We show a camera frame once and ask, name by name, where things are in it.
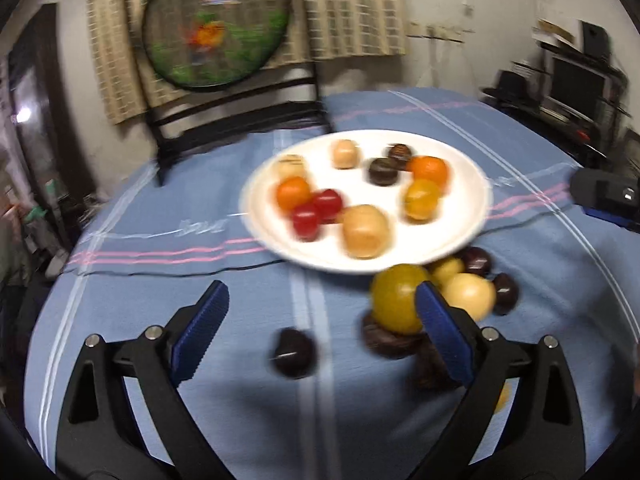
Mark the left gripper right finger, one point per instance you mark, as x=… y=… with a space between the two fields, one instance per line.
x=544 y=435

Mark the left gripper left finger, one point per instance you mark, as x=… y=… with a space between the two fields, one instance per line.
x=98 y=434

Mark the tan round pear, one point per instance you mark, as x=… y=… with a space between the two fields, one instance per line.
x=366 y=232

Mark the black desk shelf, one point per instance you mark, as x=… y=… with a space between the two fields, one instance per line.
x=520 y=93

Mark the computer monitor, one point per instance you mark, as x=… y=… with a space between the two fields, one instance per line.
x=576 y=88

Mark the dark purple plum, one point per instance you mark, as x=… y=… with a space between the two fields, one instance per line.
x=476 y=261
x=507 y=293

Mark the pale cream round fruit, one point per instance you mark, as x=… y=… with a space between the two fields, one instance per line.
x=472 y=293

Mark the large dark brown fruit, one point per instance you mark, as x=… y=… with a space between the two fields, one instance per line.
x=387 y=344

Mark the black speaker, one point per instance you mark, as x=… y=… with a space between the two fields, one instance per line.
x=595 y=42

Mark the small yellow green fruit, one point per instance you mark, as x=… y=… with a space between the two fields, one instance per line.
x=443 y=270

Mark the green yellow apple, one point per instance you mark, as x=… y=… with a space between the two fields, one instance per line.
x=392 y=298

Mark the dark plum on cloth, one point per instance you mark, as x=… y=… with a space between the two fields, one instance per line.
x=295 y=354

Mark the yellow orange tomato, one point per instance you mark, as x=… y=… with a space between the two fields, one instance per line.
x=421 y=200

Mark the large orange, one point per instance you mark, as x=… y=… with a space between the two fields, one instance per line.
x=430 y=168

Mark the blue striped tablecloth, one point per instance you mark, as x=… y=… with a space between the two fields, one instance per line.
x=155 y=248

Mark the brown speckled fruit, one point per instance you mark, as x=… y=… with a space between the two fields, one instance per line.
x=400 y=154

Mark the dark brown small fruit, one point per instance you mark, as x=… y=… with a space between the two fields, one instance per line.
x=382 y=171

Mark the white oval plate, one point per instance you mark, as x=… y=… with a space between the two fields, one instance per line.
x=461 y=213

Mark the tan pear fruit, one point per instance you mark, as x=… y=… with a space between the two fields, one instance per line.
x=345 y=154

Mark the small red tomato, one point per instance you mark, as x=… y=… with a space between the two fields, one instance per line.
x=306 y=222

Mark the dark wooden framed door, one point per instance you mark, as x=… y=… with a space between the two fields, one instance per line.
x=47 y=139

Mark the small orange tangerine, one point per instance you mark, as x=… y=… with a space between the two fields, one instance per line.
x=291 y=193

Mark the small pale apple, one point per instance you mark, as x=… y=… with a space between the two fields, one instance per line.
x=290 y=166

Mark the beige checked curtain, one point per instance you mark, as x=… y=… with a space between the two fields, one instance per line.
x=321 y=29

